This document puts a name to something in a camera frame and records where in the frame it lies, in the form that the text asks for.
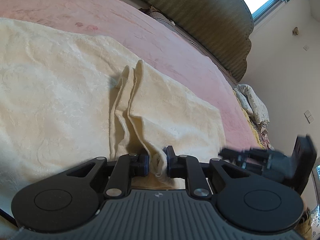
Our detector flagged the cream white pants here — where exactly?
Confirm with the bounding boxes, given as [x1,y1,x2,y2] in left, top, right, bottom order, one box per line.
[1,18,226,209]

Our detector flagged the white patterned crumpled quilt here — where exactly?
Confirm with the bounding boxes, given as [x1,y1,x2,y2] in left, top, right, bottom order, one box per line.
[233,84,270,129]

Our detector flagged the olive green padded headboard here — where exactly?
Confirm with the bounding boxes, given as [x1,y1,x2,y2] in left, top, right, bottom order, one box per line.
[142,0,254,82]

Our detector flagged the striped pillow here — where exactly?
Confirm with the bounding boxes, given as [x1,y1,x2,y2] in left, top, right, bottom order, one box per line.
[139,6,238,85]

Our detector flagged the pink bed blanket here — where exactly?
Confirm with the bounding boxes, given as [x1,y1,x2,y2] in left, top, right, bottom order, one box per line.
[1,0,258,150]

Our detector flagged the white wall switch plate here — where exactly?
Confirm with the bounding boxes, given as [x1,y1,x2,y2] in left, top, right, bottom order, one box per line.
[304,110,314,124]

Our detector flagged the small wall hook ornament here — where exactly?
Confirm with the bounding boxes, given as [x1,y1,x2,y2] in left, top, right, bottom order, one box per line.
[292,27,299,36]

